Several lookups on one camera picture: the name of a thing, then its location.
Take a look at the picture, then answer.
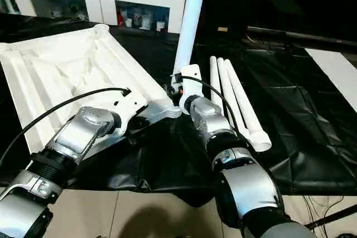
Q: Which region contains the white plastic table leg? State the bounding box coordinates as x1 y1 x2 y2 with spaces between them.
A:
216 57 252 138
170 0 210 110
209 56 224 105
223 58 273 152

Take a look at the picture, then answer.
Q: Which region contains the white plastic table top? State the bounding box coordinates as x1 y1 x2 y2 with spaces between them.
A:
0 23 184 163

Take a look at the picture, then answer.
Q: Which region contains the black mat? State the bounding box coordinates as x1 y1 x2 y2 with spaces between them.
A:
0 12 357 208

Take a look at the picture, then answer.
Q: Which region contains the white flat board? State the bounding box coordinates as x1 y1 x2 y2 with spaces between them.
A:
305 48 357 116

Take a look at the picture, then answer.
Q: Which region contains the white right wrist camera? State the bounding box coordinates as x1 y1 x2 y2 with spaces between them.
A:
170 64 206 115

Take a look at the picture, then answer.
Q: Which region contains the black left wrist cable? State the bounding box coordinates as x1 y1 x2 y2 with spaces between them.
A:
0 87 132 166

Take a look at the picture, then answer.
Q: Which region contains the black rail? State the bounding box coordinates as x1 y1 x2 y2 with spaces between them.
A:
247 26 357 46

